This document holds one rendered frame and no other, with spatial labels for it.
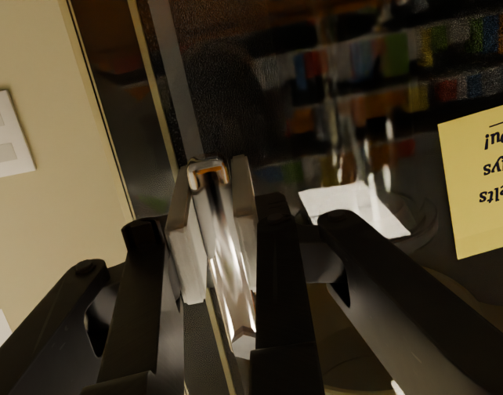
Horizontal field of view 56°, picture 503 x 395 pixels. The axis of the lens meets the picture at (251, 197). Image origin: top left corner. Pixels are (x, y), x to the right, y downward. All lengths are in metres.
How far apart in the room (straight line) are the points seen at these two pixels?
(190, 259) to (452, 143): 0.15
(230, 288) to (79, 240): 0.58
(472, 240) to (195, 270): 0.16
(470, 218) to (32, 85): 0.58
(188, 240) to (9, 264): 0.67
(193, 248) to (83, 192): 0.58
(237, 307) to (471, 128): 0.14
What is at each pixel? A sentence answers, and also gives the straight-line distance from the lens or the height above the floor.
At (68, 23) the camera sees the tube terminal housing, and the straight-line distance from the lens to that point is 0.24.
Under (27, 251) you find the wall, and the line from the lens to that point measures 0.79.
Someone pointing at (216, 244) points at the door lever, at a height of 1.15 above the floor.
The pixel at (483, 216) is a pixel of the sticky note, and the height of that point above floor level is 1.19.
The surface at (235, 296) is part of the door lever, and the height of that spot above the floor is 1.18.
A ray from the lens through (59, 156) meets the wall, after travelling 0.72.
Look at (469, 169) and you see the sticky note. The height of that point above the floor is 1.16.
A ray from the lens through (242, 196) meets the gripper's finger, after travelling 0.17.
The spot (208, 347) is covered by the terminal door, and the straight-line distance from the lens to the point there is 0.28.
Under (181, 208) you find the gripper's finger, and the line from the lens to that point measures 0.17.
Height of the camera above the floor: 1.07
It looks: 21 degrees up
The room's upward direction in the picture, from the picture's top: 169 degrees clockwise
